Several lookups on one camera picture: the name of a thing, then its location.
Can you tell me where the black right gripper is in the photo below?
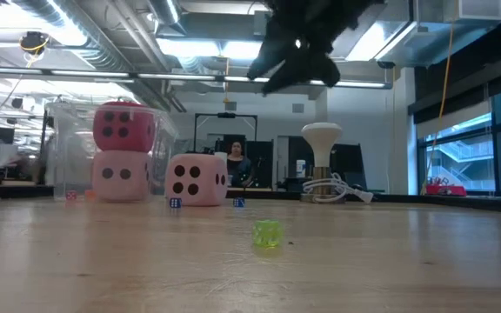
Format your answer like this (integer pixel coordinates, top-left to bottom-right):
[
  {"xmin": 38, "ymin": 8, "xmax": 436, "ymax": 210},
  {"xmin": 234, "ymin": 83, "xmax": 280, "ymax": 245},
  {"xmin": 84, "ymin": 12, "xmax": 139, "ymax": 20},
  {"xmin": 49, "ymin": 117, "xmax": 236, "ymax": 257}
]
[{"xmin": 246, "ymin": 0, "xmax": 384, "ymax": 95}]

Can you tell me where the large pink foam die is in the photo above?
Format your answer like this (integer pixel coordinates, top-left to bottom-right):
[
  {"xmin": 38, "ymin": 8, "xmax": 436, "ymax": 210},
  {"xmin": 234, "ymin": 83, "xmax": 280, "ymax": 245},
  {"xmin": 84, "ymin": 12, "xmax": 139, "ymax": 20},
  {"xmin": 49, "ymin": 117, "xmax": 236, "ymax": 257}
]
[
  {"xmin": 91, "ymin": 149, "xmax": 153, "ymax": 203},
  {"xmin": 164, "ymin": 152, "xmax": 230, "ymax": 208}
]

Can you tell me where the small green die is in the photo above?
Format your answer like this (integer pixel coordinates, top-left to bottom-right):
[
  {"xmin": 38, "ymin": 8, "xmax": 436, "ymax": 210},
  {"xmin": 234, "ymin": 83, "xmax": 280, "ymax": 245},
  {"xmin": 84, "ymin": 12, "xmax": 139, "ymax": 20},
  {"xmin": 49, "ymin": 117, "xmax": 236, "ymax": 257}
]
[{"xmin": 251, "ymin": 218, "xmax": 284, "ymax": 249}]

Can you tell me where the large red foam die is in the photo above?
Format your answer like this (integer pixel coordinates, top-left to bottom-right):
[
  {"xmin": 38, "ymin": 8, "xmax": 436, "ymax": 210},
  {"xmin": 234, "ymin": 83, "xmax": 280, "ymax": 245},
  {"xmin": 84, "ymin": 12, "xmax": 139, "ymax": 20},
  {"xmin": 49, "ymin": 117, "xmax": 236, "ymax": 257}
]
[{"xmin": 92, "ymin": 100, "xmax": 157, "ymax": 154}]

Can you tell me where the clear plastic bin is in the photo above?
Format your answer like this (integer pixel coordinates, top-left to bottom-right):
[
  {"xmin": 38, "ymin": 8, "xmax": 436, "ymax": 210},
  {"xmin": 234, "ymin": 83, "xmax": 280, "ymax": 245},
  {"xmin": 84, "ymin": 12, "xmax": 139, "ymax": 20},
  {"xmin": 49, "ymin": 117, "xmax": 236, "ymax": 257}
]
[{"xmin": 44, "ymin": 100, "xmax": 180, "ymax": 203}]

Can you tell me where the white mushroom lamp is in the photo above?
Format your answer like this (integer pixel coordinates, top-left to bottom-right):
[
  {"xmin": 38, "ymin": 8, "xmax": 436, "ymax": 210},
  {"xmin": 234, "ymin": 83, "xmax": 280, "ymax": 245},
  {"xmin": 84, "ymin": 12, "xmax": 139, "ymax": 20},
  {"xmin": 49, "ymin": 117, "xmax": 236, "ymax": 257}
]
[{"xmin": 300, "ymin": 122, "xmax": 344, "ymax": 204}]

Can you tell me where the black background panel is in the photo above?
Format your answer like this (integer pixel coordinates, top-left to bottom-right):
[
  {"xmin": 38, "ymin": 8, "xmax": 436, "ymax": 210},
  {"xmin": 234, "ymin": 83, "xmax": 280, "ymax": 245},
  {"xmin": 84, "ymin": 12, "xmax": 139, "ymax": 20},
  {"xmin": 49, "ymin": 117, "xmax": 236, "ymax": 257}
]
[{"xmin": 215, "ymin": 134, "xmax": 275, "ymax": 190}]

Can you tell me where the person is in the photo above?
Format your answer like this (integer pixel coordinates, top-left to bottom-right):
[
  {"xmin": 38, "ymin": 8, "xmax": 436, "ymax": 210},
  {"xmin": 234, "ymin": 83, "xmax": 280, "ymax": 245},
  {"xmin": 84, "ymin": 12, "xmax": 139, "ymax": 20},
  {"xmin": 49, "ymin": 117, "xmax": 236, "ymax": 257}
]
[{"xmin": 225, "ymin": 139, "xmax": 255, "ymax": 189}]

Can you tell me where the red tray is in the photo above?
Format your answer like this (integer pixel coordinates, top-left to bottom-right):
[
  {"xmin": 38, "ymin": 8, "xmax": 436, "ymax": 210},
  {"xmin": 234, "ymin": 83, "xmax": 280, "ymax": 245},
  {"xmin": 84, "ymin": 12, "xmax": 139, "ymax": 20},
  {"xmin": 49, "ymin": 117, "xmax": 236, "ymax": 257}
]
[{"xmin": 424, "ymin": 183, "xmax": 468, "ymax": 197}]

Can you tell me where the black gantry frame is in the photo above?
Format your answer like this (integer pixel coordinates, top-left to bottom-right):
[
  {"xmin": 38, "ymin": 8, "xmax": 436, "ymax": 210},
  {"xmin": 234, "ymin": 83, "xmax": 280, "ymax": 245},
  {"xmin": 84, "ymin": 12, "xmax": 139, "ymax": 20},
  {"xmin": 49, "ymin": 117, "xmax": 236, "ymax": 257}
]
[{"xmin": 194, "ymin": 111, "xmax": 259, "ymax": 144}]

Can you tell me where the white lamp cable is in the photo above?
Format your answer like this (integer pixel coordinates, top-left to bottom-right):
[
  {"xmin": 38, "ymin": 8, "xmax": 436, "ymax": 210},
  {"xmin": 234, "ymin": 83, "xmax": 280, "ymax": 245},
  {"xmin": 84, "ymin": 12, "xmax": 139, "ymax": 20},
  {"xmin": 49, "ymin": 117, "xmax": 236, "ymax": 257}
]
[{"xmin": 302, "ymin": 172, "xmax": 375, "ymax": 205}]

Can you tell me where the yellow cable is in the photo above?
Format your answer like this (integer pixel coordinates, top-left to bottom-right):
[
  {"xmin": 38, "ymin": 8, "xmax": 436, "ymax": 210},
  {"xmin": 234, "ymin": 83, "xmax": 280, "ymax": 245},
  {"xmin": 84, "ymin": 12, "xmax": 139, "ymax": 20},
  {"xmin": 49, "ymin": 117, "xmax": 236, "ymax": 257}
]
[{"xmin": 419, "ymin": 21, "xmax": 457, "ymax": 196}]

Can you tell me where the black aluminium table frame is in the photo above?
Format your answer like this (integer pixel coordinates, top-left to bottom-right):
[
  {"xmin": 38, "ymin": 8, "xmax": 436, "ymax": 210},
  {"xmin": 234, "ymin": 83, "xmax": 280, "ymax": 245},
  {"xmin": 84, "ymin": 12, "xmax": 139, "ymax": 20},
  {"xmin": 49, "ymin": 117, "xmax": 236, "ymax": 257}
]
[{"xmin": 0, "ymin": 184, "xmax": 501, "ymax": 215}]

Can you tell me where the black hanging camera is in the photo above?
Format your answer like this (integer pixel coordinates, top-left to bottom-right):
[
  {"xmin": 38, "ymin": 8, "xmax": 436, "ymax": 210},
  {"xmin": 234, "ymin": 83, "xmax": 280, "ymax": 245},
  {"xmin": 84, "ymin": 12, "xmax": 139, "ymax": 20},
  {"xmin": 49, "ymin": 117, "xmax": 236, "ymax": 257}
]
[{"xmin": 18, "ymin": 30, "xmax": 51, "ymax": 56}]

